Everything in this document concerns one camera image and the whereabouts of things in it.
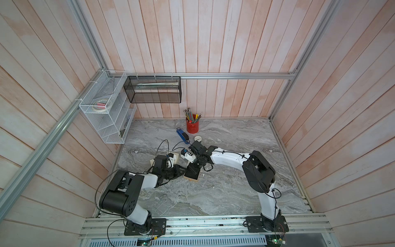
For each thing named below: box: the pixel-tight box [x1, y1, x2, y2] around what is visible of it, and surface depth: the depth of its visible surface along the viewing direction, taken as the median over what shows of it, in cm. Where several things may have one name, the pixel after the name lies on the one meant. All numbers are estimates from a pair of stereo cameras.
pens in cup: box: [183, 107, 203, 124], surface depth 106 cm
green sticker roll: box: [193, 135, 203, 143], surface depth 109 cm
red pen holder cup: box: [186, 117, 200, 134], surface depth 107 cm
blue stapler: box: [176, 127, 191, 145], surface depth 108 cm
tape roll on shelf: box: [92, 99, 111, 112], surface depth 75 cm
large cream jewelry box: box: [183, 164, 202, 183], surface depth 88 cm
